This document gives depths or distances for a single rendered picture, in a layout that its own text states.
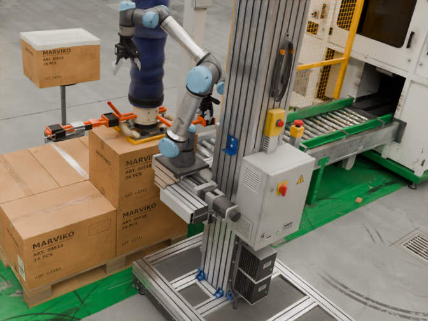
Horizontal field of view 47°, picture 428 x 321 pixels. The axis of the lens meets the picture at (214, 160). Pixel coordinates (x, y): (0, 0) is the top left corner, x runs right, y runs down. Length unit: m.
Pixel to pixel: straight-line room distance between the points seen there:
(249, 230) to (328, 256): 1.48
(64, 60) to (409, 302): 3.49
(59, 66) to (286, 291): 2.85
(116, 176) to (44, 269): 0.71
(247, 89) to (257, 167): 0.39
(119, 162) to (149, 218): 0.56
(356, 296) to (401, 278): 0.47
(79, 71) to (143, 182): 1.92
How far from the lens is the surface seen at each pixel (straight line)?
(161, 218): 3.48
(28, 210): 3.24
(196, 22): 4.47
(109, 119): 3.08
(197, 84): 2.32
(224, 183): 2.73
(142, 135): 3.15
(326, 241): 4.14
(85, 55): 4.83
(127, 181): 3.13
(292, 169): 2.49
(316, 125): 4.73
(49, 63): 4.71
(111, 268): 3.50
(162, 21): 2.52
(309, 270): 3.81
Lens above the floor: 2.42
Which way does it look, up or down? 29 degrees down
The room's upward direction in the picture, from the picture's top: 7 degrees clockwise
